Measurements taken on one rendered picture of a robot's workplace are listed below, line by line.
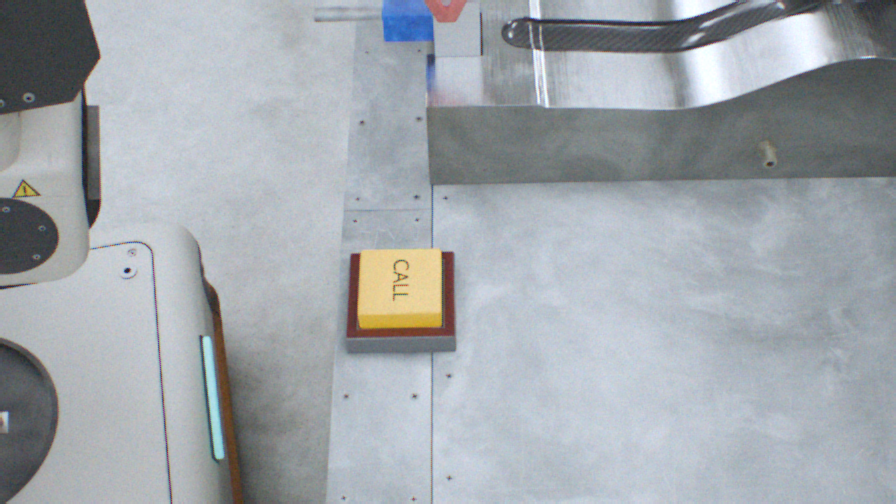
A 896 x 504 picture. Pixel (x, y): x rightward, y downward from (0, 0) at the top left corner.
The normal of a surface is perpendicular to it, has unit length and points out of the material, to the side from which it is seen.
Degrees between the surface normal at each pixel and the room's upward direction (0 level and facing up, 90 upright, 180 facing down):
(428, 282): 0
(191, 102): 0
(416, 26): 90
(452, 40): 90
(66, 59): 90
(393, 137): 0
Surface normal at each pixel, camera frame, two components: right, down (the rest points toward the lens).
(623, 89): 0.04, -0.63
